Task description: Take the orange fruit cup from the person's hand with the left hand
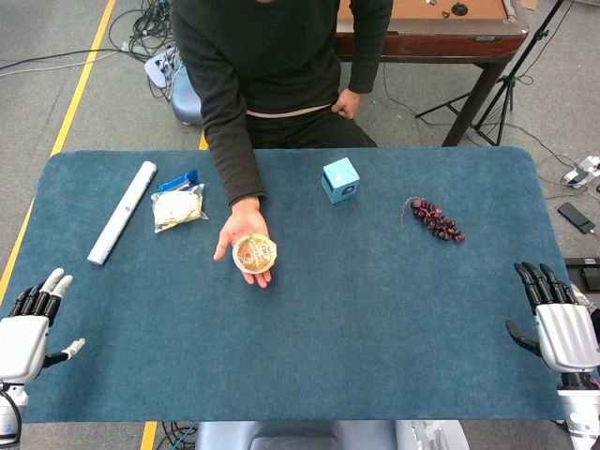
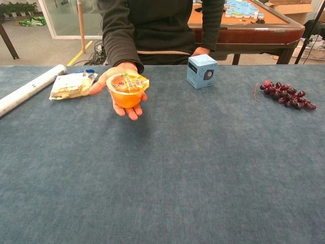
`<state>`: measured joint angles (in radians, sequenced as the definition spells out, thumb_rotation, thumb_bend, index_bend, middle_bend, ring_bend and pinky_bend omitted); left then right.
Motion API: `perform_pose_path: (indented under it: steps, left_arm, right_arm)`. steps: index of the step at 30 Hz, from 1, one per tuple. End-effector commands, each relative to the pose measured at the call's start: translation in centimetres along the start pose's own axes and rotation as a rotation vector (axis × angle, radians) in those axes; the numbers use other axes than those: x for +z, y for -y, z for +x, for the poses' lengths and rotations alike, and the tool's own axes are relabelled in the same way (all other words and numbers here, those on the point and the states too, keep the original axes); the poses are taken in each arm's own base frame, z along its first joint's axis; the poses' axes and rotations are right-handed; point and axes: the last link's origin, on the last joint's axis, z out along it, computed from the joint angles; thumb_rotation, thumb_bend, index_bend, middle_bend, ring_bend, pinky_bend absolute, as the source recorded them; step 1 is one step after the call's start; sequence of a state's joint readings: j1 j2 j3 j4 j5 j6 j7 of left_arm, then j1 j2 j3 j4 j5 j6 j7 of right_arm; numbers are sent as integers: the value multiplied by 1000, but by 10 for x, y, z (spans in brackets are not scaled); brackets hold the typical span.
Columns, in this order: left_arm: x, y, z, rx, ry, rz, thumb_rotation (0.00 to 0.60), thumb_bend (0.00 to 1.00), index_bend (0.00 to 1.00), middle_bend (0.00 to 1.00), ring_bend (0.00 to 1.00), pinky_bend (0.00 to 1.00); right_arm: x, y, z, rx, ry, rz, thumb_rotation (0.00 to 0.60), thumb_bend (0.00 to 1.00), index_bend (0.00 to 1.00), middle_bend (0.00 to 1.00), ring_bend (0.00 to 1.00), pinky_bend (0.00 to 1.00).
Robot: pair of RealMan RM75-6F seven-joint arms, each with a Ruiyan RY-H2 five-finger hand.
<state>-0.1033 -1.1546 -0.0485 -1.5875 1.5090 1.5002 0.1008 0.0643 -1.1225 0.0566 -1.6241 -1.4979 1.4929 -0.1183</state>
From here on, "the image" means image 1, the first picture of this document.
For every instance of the robot right five-finger hand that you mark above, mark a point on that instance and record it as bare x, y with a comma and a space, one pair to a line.
569, 337

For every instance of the robot left five-finger hand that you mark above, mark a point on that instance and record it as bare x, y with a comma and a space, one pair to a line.
23, 347

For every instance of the person's right hand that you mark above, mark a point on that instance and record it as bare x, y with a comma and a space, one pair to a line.
246, 220

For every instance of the person's left hand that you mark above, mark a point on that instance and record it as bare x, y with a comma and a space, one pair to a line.
348, 105

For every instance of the round clear snack cup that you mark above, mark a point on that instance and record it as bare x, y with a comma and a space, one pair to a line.
254, 253

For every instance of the person's left forearm black sleeve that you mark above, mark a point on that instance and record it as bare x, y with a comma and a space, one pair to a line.
368, 51

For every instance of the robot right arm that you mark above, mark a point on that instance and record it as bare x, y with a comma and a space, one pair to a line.
581, 408

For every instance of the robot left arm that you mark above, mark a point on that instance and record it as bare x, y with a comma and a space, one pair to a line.
9, 412

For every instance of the person's right forearm black sleeve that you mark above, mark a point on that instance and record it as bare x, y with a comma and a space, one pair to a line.
234, 159

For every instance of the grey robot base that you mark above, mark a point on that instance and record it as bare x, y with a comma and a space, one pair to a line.
304, 436

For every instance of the black flat device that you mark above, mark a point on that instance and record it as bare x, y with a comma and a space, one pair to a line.
585, 274

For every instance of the clear bag of biscuits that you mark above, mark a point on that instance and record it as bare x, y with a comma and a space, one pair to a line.
178, 210

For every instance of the light blue carton box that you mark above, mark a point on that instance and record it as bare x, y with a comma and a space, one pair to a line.
340, 182

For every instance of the blue plastic packet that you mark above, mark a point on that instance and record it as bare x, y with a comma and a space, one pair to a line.
178, 180

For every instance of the person's torso black sweater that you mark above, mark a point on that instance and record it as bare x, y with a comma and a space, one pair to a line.
281, 61

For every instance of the brown mahjong table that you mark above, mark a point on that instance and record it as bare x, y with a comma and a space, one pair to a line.
445, 44

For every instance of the black smartphone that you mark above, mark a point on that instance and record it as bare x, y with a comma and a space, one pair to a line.
576, 217

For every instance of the white paper roll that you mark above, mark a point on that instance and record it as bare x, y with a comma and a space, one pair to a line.
123, 212

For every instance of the blue padded stool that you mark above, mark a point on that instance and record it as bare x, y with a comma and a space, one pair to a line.
185, 100

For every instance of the blue table mat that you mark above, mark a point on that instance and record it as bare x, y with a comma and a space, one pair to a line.
328, 328

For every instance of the dark red grape bunch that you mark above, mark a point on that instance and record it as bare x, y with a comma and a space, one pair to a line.
436, 220

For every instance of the black tripod stand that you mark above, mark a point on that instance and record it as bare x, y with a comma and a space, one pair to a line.
508, 79

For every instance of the white power strip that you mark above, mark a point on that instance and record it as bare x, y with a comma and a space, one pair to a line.
581, 172

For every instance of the white multi-socket adapter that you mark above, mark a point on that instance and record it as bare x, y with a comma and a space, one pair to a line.
159, 65

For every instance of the yellow floor tape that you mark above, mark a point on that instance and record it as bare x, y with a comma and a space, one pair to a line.
77, 94

